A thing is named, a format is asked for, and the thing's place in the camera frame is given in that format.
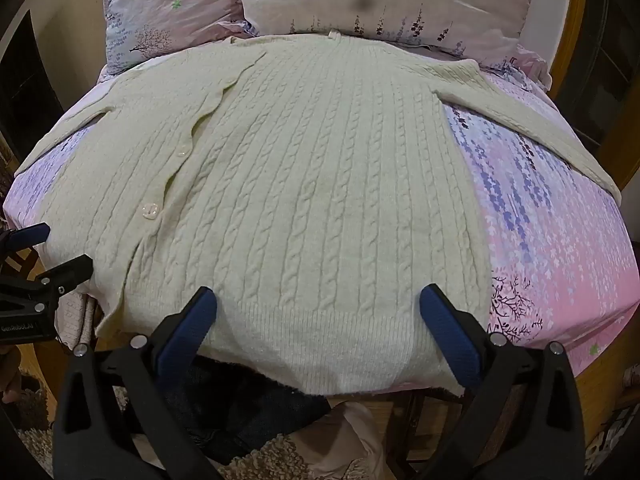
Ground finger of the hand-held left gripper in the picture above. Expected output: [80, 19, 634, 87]
[0, 223, 51, 252]
[27, 254, 95, 302]

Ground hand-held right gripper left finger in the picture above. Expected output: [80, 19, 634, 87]
[52, 286, 223, 480]

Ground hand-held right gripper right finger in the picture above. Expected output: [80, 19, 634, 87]
[419, 283, 587, 480]

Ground cream cable-knit cardigan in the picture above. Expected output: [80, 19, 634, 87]
[15, 30, 623, 401]

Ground person's left hand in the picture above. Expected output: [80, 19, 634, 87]
[0, 347, 22, 405]

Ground dark blue cloth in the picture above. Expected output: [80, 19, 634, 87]
[165, 355, 332, 467]

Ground pink floral bed sheet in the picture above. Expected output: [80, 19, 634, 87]
[2, 42, 640, 377]

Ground beige shaggy rug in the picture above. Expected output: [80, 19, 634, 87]
[239, 432, 328, 480]

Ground small floral pillow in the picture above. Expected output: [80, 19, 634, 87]
[100, 0, 251, 75]

